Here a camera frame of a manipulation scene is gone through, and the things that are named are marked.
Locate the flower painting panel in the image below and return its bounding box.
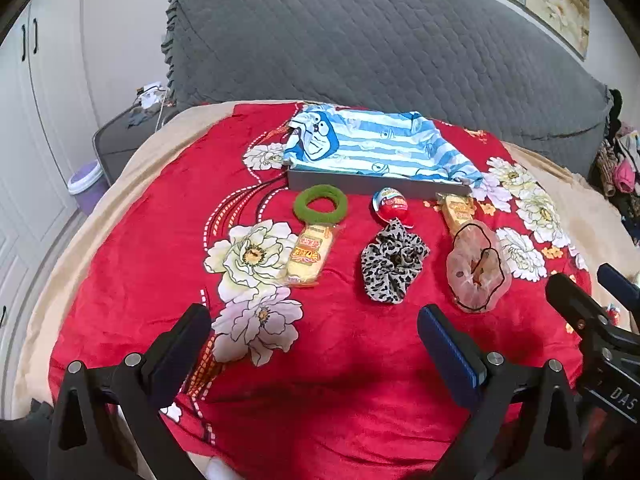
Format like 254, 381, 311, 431
525, 0, 591, 61

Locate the grey shallow box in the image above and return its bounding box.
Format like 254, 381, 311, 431
286, 160, 473, 203

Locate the sheer beige scrunchie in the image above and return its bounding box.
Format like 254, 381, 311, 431
445, 220, 512, 314

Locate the yellow snack packet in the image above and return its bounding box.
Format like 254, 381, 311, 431
286, 224, 346, 288
436, 192, 478, 236

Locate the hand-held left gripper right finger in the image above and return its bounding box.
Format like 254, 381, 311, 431
417, 304, 586, 480

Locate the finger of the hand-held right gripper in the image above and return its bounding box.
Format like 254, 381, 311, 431
597, 262, 640, 311
545, 272, 640, 356

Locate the pile of clothes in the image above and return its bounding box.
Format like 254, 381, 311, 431
590, 87, 640, 246

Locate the purple white bin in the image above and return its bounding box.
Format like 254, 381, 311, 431
67, 159, 108, 211

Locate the green fuzzy hair ring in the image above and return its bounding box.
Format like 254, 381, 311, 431
293, 185, 349, 225

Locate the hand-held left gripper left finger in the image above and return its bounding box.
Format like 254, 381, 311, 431
50, 302, 213, 480

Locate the red white chocolate egg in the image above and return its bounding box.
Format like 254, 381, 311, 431
370, 186, 415, 226

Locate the grey bedside table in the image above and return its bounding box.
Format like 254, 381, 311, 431
91, 102, 176, 186

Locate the white charger with cable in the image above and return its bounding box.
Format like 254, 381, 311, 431
136, 82, 169, 131

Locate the grey quilted headboard cover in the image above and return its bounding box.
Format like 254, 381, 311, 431
160, 0, 613, 176

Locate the red floral blanket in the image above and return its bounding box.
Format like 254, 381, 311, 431
47, 100, 593, 480

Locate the blue striped cartoon cloth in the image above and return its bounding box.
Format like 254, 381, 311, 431
282, 102, 486, 188

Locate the white wardrobe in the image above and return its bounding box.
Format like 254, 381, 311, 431
0, 0, 116, 341

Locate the leopard print scrunchie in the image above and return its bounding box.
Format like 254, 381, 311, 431
360, 219, 431, 305

